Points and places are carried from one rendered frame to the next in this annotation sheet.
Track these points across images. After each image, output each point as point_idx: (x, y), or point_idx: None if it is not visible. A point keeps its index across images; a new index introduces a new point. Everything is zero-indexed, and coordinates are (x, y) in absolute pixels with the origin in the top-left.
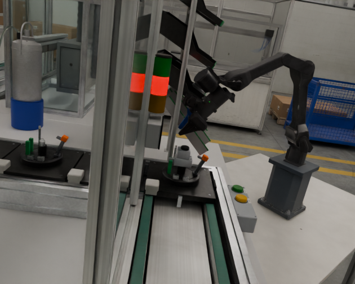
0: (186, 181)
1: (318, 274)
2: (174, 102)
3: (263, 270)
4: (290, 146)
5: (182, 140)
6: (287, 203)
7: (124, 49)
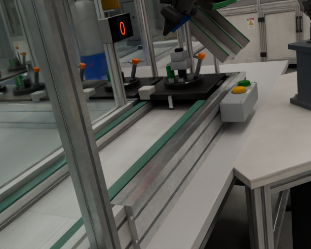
0: (181, 82)
1: None
2: (196, 16)
3: (240, 154)
4: (310, 22)
5: (243, 64)
6: None
7: None
